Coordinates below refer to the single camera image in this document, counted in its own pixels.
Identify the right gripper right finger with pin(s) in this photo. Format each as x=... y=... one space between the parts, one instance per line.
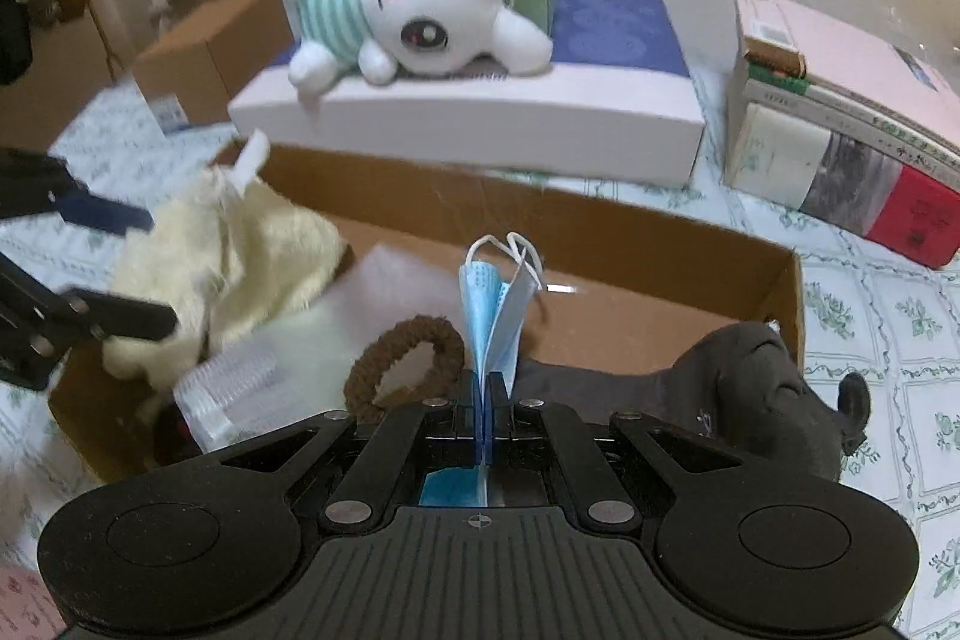
x=498 y=419

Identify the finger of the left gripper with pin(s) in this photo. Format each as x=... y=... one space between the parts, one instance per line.
x=36 y=183
x=40 y=326

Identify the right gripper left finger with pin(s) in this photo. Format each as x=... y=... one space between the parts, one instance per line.
x=465 y=426

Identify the blue surgical face mask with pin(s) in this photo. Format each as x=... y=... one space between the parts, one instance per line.
x=498 y=280

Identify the cream fluffy towel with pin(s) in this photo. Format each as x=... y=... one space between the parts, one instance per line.
x=227 y=254

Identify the dark grey drawstring pouch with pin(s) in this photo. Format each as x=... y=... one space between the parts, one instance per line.
x=737 y=385

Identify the brown hair scrunchie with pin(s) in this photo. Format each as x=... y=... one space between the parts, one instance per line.
x=416 y=359

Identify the open brown cardboard tray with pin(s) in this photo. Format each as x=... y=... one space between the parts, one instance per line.
x=626 y=290

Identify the white cloth bag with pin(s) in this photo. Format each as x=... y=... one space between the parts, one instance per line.
x=295 y=366

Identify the small brown cardboard box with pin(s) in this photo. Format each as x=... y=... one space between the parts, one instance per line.
x=207 y=58

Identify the pink lidded tumbler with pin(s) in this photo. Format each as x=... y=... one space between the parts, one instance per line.
x=26 y=610

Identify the white blue flat box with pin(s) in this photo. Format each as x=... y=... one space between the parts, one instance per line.
x=618 y=103

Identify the floral patterned bed sheet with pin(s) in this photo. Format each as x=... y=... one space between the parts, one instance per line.
x=894 y=322

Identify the white bunny plush toy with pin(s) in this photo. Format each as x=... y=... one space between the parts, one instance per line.
x=378 y=38

